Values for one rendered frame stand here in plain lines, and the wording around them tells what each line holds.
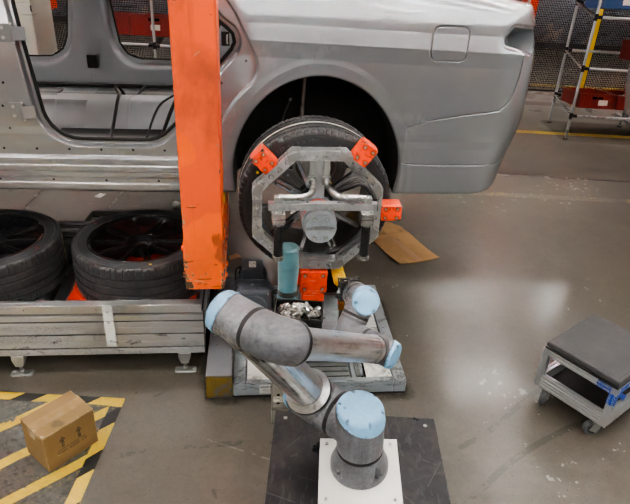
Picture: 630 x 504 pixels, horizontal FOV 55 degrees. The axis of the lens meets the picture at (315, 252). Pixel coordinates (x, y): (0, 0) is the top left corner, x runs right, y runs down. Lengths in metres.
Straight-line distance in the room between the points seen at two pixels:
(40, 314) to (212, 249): 0.87
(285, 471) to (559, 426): 1.36
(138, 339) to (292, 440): 0.99
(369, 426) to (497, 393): 1.28
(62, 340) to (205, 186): 1.04
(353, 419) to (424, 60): 1.67
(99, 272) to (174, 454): 0.89
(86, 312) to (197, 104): 1.10
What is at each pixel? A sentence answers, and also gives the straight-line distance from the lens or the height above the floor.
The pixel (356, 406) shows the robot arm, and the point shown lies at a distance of 1.91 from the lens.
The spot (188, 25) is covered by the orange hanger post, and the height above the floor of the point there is 1.59.
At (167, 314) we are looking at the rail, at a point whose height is 0.34.
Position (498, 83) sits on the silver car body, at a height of 1.30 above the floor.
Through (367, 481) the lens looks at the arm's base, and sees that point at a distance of 2.04.
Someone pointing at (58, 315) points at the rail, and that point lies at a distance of 2.92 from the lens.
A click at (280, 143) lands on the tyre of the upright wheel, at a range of 2.50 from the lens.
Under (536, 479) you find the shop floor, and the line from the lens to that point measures 2.74.
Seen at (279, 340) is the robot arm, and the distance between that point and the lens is 1.43.
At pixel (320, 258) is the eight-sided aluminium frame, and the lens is 2.68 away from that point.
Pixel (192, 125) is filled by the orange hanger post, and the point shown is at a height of 1.24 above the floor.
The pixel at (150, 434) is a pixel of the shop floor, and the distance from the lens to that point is 2.74.
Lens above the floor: 1.93
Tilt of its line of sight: 29 degrees down
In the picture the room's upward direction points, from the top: 3 degrees clockwise
